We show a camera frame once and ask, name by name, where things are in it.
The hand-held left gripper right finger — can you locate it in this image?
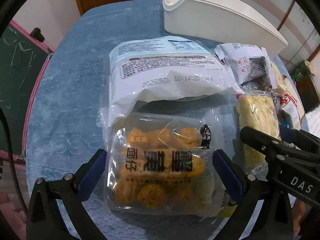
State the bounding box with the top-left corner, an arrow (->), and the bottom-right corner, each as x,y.
212,149 -> 294,240

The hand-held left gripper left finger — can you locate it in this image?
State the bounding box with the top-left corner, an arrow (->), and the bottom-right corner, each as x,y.
26,149 -> 108,240

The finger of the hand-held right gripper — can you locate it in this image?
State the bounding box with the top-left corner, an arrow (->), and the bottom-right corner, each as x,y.
279,124 -> 320,153
239,126 -> 302,162

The clear rice cracker packet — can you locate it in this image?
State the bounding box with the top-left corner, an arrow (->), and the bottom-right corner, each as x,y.
234,85 -> 283,170

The clear packet of orange snacks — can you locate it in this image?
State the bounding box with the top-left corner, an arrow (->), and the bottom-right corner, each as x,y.
104,112 -> 240,218

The large white snack bag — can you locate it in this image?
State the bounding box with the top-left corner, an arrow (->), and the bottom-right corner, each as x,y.
101,37 -> 245,128

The white plastic bin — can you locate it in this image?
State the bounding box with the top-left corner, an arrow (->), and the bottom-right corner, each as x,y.
161,0 -> 288,55

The red and white snack packet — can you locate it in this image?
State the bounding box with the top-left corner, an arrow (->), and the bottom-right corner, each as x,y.
279,94 -> 305,130

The dark wooden cabinet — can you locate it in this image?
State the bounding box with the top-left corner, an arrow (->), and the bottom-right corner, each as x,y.
295,73 -> 320,113

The pale yellow cracker packet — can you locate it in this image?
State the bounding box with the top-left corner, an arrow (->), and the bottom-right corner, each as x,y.
271,62 -> 298,97

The green plant decoration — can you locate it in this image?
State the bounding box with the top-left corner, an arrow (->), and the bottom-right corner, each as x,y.
292,60 -> 313,83

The small white snack packet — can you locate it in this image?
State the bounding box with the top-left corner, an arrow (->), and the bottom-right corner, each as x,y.
215,43 -> 272,85

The blue tablecloth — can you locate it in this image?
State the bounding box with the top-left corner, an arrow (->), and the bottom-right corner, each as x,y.
30,0 -> 305,240

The pale floral wardrobe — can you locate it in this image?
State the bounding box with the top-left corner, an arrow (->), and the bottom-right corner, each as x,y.
225,0 -> 320,65

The pink-framed green chalkboard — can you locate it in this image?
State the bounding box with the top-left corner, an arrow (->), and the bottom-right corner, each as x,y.
0,20 -> 54,161

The black chalkboard clip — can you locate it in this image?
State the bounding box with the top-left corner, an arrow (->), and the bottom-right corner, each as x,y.
29,27 -> 46,42

